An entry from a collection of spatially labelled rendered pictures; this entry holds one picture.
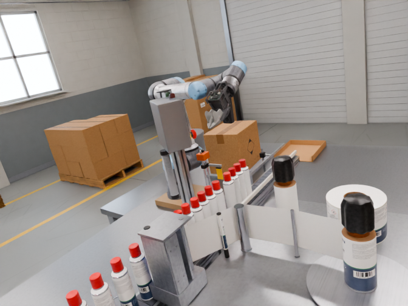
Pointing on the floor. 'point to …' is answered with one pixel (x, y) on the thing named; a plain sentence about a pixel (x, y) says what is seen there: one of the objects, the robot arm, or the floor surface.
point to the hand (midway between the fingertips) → (211, 127)
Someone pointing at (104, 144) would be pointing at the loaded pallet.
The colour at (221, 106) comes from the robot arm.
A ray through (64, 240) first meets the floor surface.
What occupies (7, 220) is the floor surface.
